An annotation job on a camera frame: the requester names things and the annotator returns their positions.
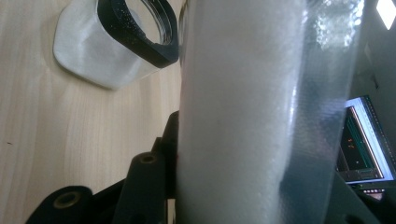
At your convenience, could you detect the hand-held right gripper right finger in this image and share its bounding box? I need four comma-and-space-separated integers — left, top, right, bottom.
322, 172, 383, 224

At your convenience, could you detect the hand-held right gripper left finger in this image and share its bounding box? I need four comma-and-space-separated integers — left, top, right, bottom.
151, 110, 180, 200

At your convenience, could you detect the red and white pouch bag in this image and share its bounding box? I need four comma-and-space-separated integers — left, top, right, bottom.
175, 0, 366, 224

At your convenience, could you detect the glass jar with black lid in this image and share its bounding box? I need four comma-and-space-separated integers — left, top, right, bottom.
51, 0, 181, 91

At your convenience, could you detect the computer monitor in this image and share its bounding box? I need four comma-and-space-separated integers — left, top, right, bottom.
335, 95, 396, 189

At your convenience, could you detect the bright ceiling light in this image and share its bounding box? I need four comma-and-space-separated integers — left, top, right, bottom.
375, 0, 396, 31

